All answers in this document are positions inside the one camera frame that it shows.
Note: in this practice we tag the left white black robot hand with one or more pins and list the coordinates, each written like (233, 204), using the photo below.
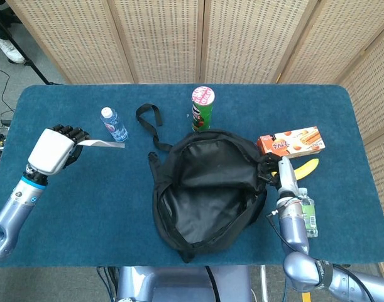
(50, 151)

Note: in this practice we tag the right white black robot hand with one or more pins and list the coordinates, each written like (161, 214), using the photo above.
(287, 176)

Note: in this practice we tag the black fabric backpack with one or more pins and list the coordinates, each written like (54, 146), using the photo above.
(207, 195)

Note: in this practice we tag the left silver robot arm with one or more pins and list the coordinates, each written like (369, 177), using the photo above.
(12, 217)

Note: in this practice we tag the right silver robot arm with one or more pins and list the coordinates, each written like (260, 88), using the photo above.
(295, 229)

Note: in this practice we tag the yellow banana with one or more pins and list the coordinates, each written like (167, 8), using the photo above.
(306, 168)

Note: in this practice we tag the orange biscuit box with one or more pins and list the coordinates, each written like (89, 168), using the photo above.
(292, 143)

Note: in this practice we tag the clear green-label bottle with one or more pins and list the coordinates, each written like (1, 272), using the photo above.
(310, 217)

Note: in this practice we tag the blue table cloth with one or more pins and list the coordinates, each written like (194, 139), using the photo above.
(94, 201)

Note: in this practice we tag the clear pink-label water bottle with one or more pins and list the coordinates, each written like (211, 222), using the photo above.
(114, 127)

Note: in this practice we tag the black tripod stand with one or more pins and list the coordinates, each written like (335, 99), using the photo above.
(25, 53)

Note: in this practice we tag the green Pringles can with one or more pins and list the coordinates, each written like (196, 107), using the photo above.
(201, 113)

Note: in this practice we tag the white shoe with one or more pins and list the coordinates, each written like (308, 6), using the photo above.
(9, 50)

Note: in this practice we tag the silver robot torso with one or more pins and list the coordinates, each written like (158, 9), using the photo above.
(179, 283)

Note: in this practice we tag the wicker folding screen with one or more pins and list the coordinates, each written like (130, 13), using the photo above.
(166, 41)

